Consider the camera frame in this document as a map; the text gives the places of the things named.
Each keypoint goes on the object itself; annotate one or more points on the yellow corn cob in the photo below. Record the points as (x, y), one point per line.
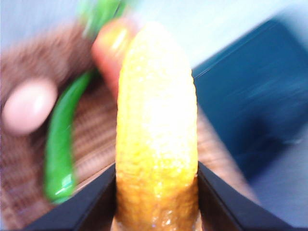
(156, 125)

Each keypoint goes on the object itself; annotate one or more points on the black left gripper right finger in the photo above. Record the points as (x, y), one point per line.
(223, 209)

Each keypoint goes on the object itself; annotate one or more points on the black rectangular tray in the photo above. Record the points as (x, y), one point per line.
(260, 96)

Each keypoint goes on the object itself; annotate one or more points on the brown wicker basket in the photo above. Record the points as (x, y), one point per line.
(96, 134)

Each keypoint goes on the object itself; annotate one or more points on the orange carrot with green leaves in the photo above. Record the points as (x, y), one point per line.
(108, 55)

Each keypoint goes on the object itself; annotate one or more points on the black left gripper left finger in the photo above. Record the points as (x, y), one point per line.
(91, 207)

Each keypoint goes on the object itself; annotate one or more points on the pink egg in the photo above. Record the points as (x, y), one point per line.
(27, 106)

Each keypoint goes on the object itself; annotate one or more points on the green chili pepper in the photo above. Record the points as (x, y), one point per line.
(61, 144)

